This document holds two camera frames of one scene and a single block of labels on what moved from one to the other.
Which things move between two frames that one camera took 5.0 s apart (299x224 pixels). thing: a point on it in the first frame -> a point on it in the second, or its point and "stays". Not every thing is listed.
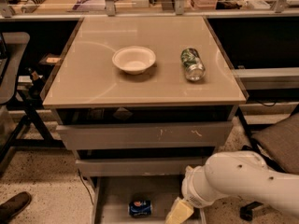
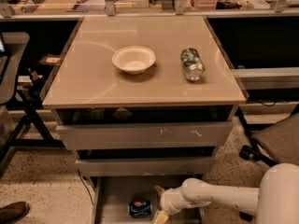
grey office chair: (277, 143) stays
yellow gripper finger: (189, 169) -> (160, 189)
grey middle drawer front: (135, 166) stays
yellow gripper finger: (180, 211) -> (161, 217)
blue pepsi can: (140, 208) stays
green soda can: (193, 66) stays
